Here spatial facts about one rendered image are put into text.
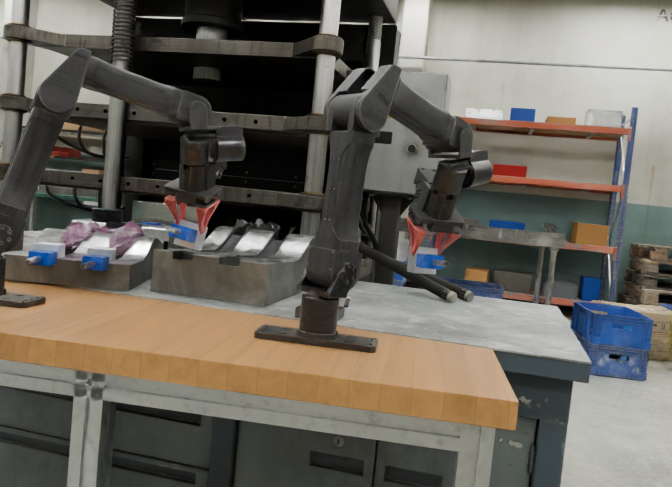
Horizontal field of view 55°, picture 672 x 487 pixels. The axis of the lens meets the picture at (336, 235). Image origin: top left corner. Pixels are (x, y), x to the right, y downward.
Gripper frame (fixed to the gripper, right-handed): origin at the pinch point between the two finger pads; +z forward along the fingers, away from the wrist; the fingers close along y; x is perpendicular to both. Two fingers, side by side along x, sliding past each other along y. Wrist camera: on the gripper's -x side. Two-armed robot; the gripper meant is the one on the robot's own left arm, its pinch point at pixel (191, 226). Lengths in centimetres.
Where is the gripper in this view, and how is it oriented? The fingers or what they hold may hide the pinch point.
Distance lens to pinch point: 141.7
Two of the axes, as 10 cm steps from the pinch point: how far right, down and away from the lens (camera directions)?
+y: -9.4, -2.5, 2.5
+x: -3.3, 3.6, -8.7
